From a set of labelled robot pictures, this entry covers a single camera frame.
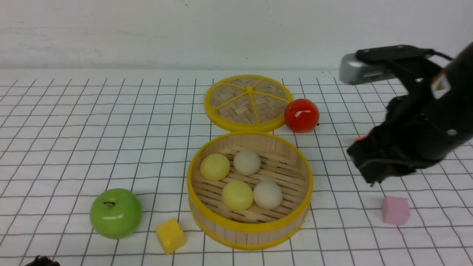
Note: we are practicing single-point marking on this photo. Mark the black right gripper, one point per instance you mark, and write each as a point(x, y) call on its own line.
point(419, 131)

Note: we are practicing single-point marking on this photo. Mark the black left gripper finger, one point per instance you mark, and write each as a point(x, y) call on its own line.
point(42, 261)

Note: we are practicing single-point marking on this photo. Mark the beige bun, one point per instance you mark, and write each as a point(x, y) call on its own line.
point(247, 162)
point(268, 195)

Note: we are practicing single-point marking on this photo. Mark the yellow bun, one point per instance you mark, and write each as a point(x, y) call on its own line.
point(215, 167)
point(237, 195)

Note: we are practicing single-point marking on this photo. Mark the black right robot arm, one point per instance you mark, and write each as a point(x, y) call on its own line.
point(415, 66)

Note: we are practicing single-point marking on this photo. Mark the bamboo steamer tray yellow rim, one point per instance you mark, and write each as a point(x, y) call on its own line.
point(254, 228)

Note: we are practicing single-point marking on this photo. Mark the woven bamboo steamer lid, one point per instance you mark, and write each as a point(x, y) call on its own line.
point(247, 103)

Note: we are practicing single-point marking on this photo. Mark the pink foam cube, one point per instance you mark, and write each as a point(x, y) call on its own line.
point(395, 210)

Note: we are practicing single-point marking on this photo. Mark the red tomato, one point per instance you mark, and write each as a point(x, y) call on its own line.
point(301, 115)

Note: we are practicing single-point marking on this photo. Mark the green apple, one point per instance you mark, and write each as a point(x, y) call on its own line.
point(116, 213)

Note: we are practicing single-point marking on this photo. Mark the white grid tablecloth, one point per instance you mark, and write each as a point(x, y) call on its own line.
point(66, 137)

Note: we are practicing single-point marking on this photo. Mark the yellow foam cube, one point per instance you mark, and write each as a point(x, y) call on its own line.
point(171, 236)

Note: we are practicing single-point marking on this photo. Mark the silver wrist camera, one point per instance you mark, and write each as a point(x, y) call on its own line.
point(355, 72)

